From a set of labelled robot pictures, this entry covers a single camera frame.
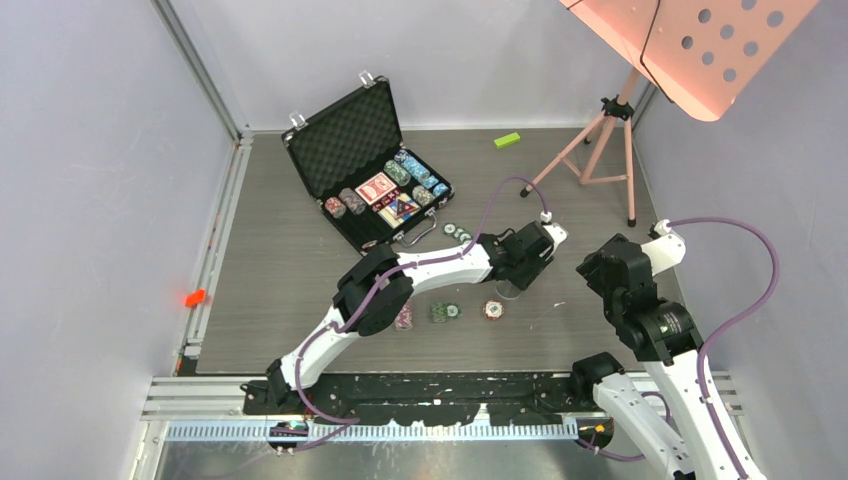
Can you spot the blue chip row in case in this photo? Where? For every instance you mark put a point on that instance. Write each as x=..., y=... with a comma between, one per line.
x=422, y=174

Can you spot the clear dealer button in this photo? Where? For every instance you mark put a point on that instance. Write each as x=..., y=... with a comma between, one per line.
x=507, y=291

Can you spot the green block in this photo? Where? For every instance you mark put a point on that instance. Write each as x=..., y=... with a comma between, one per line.
x=507, y=140

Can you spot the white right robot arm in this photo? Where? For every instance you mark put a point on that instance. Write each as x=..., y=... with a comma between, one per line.
x=695, y=438

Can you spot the red 100 chip stack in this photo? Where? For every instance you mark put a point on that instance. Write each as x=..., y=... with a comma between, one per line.
x=493, y=310

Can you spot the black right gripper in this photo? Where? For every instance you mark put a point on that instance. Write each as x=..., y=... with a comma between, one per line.
x=590, y=269

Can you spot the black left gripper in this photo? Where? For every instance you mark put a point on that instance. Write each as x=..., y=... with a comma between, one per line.
x=540, y=263

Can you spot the green chip row in case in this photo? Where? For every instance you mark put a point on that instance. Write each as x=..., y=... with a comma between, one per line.
x=397, y=173

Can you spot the pink perforated panel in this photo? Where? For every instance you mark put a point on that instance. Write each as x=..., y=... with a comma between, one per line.
x=701, y=54

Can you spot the green chip stack lying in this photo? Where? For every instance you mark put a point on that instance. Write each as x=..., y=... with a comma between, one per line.
x=438, y=313

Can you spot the black poker set case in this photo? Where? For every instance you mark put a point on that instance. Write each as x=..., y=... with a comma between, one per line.
x=345, y=144

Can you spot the card deck in case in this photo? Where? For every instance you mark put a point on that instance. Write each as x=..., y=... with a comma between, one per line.
x=399, y=210

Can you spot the purple white chip roll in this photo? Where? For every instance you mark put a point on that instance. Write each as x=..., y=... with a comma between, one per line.
x=403, y=320

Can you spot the grey chip row in case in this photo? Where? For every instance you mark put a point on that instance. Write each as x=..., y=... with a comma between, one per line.
x=422, y=195

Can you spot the red playing card box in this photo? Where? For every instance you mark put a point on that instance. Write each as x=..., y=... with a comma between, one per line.
x=375, y=188

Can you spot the orange clip on rail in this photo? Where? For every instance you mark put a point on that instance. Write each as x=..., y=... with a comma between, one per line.
x=195, y=298

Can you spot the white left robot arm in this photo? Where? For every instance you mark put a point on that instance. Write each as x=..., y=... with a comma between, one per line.
x=372, y=293

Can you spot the blue-orange chip row in case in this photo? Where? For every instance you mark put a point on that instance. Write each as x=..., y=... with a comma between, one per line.
x=352, y=201

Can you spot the green 20 chip beside stack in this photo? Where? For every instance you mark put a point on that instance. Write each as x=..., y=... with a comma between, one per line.
x=452, y=311

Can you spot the pink tripod stand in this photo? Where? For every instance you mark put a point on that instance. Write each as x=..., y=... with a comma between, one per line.
x=614, y=111

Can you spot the red chip row in case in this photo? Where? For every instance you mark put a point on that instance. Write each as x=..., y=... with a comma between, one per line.
x=335, y=207

